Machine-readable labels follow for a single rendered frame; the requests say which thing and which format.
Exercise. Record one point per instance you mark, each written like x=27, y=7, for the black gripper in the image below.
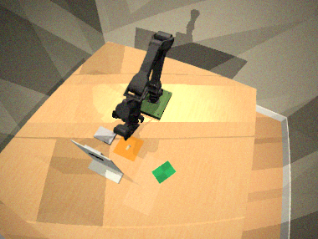
x=129, y=127

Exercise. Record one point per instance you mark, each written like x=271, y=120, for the green square marker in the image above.
x=163, y=172

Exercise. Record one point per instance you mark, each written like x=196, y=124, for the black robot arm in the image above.
x=140, y=85

